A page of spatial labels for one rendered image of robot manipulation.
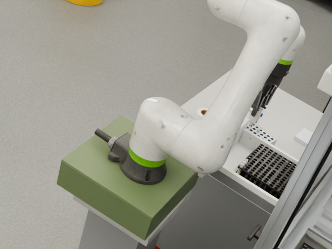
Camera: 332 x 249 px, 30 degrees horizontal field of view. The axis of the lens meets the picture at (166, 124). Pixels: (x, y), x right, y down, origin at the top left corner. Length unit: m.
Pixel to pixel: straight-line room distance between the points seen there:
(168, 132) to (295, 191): 0.49
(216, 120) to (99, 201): 0.44
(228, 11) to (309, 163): 0.59
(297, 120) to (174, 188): 0.87
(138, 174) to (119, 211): 0.12
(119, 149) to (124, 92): 1.87
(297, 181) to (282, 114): 1.25
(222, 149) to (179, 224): 0.89
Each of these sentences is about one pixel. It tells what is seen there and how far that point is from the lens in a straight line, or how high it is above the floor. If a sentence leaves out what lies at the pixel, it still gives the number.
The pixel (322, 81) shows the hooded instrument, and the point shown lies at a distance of 2.79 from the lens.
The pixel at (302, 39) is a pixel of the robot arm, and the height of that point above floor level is 1.22.
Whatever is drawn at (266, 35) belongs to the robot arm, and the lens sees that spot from 1.72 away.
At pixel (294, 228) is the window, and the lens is 1.46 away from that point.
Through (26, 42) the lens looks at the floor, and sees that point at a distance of 4.03.
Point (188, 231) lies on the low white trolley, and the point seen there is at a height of 0.32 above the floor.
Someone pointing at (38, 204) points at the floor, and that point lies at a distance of 2.95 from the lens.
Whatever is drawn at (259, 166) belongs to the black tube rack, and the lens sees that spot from 2.05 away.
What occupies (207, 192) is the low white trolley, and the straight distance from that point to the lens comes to 2.41.
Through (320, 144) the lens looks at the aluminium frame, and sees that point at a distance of 1.32.
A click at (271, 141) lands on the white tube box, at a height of 0.80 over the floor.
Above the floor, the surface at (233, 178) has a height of 0.88.
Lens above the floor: 2.12
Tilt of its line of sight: 36 degrees down
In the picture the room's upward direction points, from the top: 18 degrees clockwise
